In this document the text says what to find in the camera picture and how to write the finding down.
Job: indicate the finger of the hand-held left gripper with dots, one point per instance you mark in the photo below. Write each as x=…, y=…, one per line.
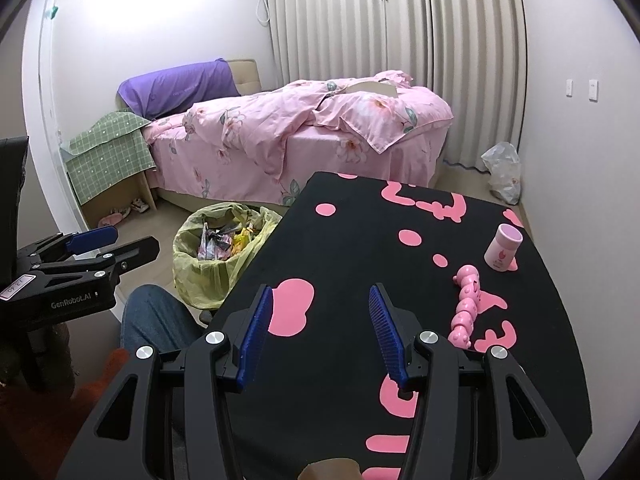
x=125, y=260
x=92, y=240

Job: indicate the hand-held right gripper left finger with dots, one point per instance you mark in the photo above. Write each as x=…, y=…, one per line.
x=255, y=340

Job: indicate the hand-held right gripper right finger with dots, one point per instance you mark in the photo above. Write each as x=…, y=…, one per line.
x=387, y=335

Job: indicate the yellow plastic trash bag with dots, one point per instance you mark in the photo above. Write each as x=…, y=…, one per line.
x=200, y=280

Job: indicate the pile of wrappers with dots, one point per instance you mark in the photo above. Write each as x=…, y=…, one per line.
x=225, y=240

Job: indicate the person's right hand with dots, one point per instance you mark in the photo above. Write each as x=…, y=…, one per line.
x=330, y=472

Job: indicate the pink slippers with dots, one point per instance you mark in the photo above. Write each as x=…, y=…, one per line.
x=112, y=220

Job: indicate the white shoes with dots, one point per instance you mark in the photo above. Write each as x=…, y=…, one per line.
x=140, y=205

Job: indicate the person's leg in jeans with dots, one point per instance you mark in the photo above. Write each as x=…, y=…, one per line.
x=155, y=315

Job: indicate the wooden nightstand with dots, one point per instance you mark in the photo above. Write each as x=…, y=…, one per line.
x=147, y=190

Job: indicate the green checkered cloth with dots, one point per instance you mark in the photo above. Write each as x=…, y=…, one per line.
x=110, y=160

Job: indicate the pink caterpillar toy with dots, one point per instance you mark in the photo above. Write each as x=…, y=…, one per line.
x=467, y=305

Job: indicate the black tablecloth with pink spots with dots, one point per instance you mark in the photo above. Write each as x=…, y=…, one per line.
x=350, y=240

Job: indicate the pink lotion bottle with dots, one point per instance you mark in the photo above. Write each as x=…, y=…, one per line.
x=502, y=250

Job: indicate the purple pillow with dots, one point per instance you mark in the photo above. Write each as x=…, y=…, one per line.
x=175, y=87

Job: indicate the bed with pink sheet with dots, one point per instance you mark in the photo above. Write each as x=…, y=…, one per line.
x=320, y=155

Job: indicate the white plastic bag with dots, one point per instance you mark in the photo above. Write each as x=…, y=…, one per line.
x=502, y=170

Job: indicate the pink floral duvet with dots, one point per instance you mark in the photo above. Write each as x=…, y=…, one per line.
x=260, y=110

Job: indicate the beige headboard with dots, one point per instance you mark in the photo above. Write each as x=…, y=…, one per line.
x=245, y=77

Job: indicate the flat cardboard piece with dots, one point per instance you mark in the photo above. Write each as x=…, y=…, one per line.
x=372, y=88

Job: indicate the beige pleated curtain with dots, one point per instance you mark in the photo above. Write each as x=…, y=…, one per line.
x=325, y=20

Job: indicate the small green wall fixture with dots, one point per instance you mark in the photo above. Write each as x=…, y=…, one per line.
x=52, y=11

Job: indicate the white wall switch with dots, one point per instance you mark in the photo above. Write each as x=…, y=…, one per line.
x=570, y=87
x=593, y=89

